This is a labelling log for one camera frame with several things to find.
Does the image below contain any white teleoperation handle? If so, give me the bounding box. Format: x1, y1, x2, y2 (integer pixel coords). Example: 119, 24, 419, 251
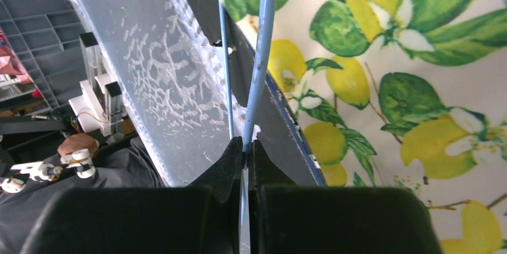
1, 149, 96, 194

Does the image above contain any operator hand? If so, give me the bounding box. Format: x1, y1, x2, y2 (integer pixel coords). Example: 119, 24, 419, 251
57, 133, 99, 157

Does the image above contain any grey plastic crate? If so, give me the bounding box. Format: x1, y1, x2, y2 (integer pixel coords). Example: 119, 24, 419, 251
1, 0, 86, 109

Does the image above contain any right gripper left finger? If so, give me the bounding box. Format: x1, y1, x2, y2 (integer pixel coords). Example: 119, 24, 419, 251
22, 137, 242, 253

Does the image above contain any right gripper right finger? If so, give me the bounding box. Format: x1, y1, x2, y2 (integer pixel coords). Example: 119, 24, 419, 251
248, 141, 441, 253

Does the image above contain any lemon print skirt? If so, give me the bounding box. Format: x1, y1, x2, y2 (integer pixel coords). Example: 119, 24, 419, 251
203, 0, 507, 254

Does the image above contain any light blue hanger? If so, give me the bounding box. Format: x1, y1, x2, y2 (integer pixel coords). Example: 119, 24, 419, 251
218, 0, 279, 254

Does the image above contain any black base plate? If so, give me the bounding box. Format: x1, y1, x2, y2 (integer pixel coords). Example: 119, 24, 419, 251
187, 0, 325, 186

